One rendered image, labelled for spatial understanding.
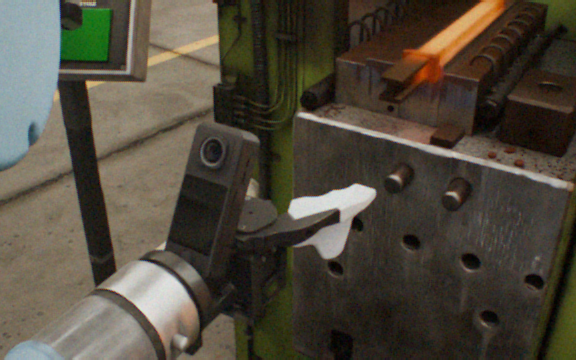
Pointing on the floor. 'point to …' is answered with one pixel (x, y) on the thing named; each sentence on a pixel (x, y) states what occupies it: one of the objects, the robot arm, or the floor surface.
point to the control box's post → (86, 174)
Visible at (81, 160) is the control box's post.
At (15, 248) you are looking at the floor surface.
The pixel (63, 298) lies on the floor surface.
